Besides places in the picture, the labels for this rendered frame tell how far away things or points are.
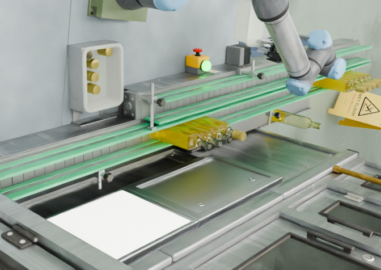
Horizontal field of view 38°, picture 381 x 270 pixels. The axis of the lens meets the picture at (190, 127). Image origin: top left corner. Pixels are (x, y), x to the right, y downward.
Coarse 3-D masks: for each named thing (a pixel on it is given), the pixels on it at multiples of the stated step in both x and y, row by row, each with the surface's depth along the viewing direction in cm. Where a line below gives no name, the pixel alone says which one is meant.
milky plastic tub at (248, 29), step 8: (240, 8) 201; (248, 8) 198; (240, 16) 201; (248, 16) 197; (256, 16) 212; (240, 24) 201; (248, 24) 198; (256, 24) 213; (264, 24) 217; (240, 32) 202; (248, 32) 198; (256, 32) 215; (264, 32) 218; (240, 40) 203; (248, 40) 200
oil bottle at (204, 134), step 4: (180, 124) 209; (184, 124) 209; (188, 124) 209; (188, 128) 204; (192, 128) 205; (196, 128) 205; (200, 128) 205; (200, 132) 201; (204, 132) 201; (208, 132) 202; (204, 136) 200; (208, 136) 200; (204, 140) 200
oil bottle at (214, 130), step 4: (192, 120) 213; (196, 120) 213; (192, 124) 209; (196, 124) 209; (200, 124) 209; (204, 124) 209; (208, 124) 209; (204, 128) 206; (208, 128) 205; (212, 128) 205; (216, 128) 205; (220, 128) 207; (212, 132) 204; (216, 132) 204; (220, 132) 205; (212, 136) 204; (216, 136) 204
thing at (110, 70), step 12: (96, 48) 184; (120, 48) 192; (84, 60) 182; (108, 60) 198; (120, 60) 194; (84, 72) 183; (96, 72) 196; (108, 72) 199; (120, 72) 195; (84, 84) 184; (96, 84) 197; (108, 84) 200; (120, 84) 197; (84, 96) 186; (96, 96) 199; (108, 96) 201; (120, 96) 198; (84, 108) 187; (96, 108) 191
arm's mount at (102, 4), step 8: (88, 0) 188; (96, 0) 186; (104, 0) 184; (112, 0) 187; (88, 8) 189; (96, 8) 187; (104, 8) 185; (112, 8) 187; (120, 8) 190; (144, 8) 198; (96, 16) 192; (104, 16) 186; (112, 16) 188; (120, 16) 191; (128, 16) 193; (136, 16) 196; (144, 16) 199
